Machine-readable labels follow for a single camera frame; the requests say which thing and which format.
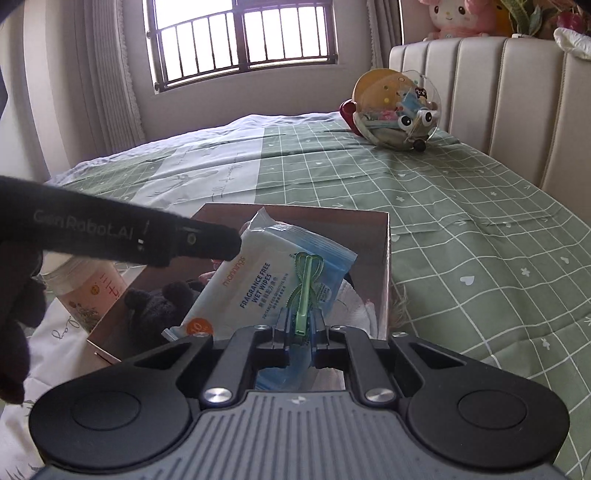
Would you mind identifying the black plush toy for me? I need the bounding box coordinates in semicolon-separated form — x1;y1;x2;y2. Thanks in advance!
123;280;204;349

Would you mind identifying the blue wet wipes pack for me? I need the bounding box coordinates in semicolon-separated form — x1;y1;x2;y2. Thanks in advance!
162;208;356;391

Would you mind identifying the white cloth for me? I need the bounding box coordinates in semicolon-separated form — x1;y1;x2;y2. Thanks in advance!
325;280;378;338

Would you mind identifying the black gloved hand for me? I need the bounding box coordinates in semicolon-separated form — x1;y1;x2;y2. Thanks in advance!
0;242;46;404

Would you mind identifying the white floral lidded jar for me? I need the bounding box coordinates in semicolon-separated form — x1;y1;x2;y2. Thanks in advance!
40;252;127;333

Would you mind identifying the pink cardboard box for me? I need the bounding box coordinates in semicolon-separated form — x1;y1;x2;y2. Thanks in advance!
88;204;390;391

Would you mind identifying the left beige curtain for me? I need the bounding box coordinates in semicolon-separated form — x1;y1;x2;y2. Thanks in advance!
74;1;145;154

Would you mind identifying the beige curtain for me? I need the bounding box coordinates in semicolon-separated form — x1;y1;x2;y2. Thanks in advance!
74;1;145;154
366;0;402;68

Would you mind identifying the green patterned bed sheet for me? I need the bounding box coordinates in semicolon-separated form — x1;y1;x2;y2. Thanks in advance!
0;111;591;480

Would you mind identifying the barred window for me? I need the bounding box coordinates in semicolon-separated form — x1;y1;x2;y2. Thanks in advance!
143;1;338;93

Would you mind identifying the clear round toy bag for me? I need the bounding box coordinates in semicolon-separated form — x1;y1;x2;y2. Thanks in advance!
339;68;442;152

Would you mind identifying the cream padded headboard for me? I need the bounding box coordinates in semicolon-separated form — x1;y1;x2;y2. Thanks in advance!
390;37;590;221

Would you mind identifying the green potted plant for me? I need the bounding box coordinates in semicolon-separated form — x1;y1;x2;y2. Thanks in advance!
500;0;559;38

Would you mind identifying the pink bunny plush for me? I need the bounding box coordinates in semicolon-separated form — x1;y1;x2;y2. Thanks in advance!
420;0;496;41

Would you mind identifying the right beige curtain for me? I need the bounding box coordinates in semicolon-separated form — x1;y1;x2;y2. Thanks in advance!
366;0;402;68

